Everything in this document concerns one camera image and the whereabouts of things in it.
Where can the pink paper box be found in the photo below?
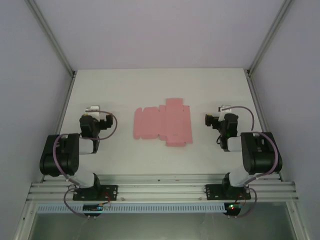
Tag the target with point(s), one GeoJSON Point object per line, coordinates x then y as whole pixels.
{"type": "Point", "coordinates": [172, 122]}

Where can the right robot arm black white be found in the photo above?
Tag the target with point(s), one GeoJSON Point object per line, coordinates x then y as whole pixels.
{"type": "Point", "coordinates": [260, 155]}

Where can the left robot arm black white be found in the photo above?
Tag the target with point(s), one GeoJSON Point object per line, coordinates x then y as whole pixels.
{"type": "Point", "coordinates": [60, 155]}

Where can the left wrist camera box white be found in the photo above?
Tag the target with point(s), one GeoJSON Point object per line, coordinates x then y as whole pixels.
{"type": "Point", "coordinates": [93, 110]}

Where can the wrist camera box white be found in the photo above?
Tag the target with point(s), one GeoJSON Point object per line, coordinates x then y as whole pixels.
{"type": "Point", "coordinates": [223, 109]}
{"type": "Point", "coordinates": [93, 110]}

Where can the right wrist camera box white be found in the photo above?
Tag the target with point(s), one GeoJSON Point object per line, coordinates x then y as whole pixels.
{"type": "Point", "coordinates": [223, 109]}

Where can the aluminium table side rail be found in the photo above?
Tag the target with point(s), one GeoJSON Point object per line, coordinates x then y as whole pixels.
{"type": "Point", "coordinates": [66, 100]}

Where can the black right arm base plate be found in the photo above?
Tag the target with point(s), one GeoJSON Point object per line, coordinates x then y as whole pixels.
{"type": "Point", "coordinates": [212, 192]}

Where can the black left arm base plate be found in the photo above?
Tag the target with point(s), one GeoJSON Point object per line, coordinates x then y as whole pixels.
{"type": "Point", "coordinates": [110, 191]}

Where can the aluminium frame post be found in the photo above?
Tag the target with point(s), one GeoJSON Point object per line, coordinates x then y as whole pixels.
{"type": "Point", "coordinates": [53, 37]}
{"type": "Point", "coordinates": [268, 37]}

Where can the aluminium mounting rail beam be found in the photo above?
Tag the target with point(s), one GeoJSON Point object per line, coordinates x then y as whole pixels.
{"type": "Point", "coordinates": [160, 190]}

